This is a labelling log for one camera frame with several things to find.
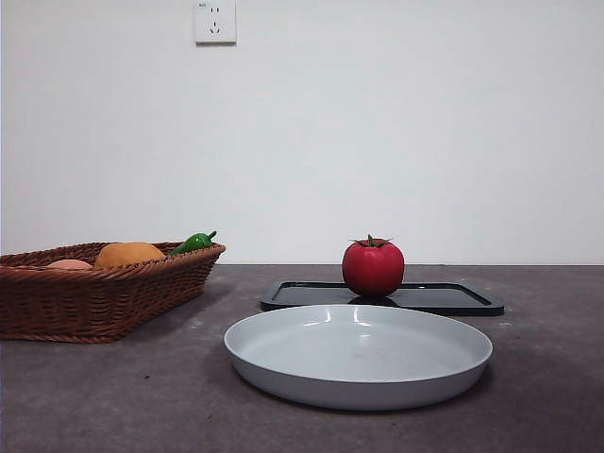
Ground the red tomato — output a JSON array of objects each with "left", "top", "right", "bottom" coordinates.
[{"left": 342, "top": 233, "right": 407, "bottom": 299}]

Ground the green pepper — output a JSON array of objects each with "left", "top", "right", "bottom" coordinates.
[{"left": 167, "top": 229, "right": 219, "bottom": 257}]

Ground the grey round plate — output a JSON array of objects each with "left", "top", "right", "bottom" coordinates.
[{"left": 224, "top": 303, "right": 495, "bottom": 411}]

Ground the black flat tray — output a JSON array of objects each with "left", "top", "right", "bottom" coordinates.
[{"left": 260, "top": 280, "right": 506, "bottom": 317}]

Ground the orange round fruit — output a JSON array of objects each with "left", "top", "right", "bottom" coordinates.
[{"left": 93, "top": 241, "right": 167, "bottom": 269}]

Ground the brown wicker basket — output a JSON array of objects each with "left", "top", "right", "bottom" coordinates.
[{"left": 0, "top": 241, "right": 227, "bottom": 344}]

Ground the white wall socket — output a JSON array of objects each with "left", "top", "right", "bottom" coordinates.
[{"left": 195, "top": 0, "right": 238, "bottom": 47}]

